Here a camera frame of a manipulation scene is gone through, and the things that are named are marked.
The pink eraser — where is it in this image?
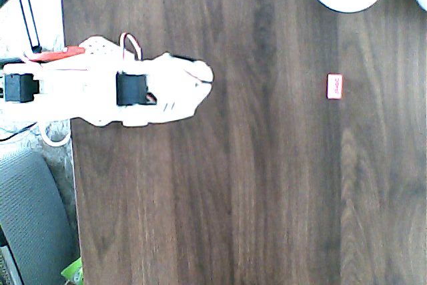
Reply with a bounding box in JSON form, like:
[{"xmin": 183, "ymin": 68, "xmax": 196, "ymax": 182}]
[{"xmin": 326, "ymin": 73, "xmax": 344, "ymax": 100}]

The red plastic clamp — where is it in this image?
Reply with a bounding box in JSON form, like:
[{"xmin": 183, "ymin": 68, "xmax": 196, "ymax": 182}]
[{"xmin": 25, "ymin": 46, "xmax": 86, "ymax": 64}]

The grey mesh chair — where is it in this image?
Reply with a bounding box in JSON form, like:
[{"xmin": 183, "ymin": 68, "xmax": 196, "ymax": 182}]
[{"xmin": 0, "ymin": 146, "xmax": 81, "ymax": 285}]

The green controller board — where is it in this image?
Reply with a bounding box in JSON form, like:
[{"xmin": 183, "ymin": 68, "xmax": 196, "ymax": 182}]
[{"xmin": 60, "ymin": 257, "xmax": 83, "ymax": 285}]

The wrist servo wire bundle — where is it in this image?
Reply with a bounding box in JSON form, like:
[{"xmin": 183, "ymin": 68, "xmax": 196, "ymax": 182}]
[{"xmin": 119, "ymin": 33, "xmax": 143, "ymax": 62}]

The white cable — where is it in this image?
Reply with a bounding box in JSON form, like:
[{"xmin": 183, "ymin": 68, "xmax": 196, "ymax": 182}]
[{"xmin": 38, "ymin": 121, "xmax": 73, "ymax": 148}]

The thin black rod frame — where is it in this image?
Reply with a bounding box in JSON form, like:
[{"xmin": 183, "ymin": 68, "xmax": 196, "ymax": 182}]
[{"xmin": 18, "ymin": 0, "xmax": 43, "ymax": 53}]

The thin black cable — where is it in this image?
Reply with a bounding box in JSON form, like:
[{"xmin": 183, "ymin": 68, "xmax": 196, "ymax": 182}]
[{"xmin": 0, "ymin": 123, "xmax": 36, "ymax": 142}]

